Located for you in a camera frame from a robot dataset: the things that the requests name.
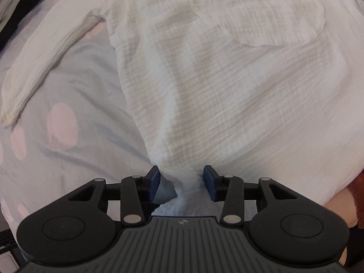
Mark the white muslin shirt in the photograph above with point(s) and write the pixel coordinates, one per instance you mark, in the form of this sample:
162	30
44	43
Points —
213	91

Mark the black side rack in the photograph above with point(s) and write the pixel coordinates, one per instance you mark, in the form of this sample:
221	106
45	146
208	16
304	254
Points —
5	237

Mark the polka dot bed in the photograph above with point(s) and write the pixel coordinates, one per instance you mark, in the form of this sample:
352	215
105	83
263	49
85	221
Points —
71	153

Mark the rust brown cloth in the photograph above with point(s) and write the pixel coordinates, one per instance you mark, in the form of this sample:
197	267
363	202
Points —
357	187

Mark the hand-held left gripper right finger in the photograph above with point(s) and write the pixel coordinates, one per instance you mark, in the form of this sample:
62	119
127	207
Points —
210	183

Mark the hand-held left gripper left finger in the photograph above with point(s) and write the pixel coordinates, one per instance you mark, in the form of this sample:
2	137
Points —
155	184

